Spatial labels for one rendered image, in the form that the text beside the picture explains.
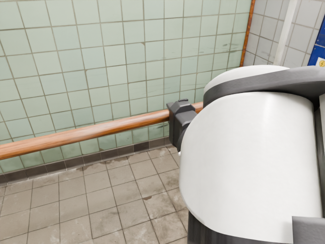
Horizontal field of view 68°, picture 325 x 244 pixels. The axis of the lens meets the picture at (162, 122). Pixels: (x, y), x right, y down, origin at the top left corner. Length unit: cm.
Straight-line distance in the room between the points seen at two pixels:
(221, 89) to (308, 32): 173
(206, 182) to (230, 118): 4
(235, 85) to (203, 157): 5
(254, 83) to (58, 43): 170
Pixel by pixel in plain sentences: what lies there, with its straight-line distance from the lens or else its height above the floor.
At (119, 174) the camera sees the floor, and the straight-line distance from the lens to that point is 215.
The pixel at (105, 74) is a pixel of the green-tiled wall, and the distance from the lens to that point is 190.
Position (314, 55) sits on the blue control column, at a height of 103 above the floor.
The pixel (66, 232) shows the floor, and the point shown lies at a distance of 190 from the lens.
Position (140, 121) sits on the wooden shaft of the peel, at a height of 120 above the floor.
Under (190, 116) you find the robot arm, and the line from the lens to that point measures 52.
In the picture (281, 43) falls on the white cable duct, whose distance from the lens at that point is 201.
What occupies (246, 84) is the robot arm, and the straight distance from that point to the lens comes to 16.
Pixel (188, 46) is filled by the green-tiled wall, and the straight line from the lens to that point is 204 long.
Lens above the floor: 151
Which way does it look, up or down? 33 degrees down
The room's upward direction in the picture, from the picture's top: straight up
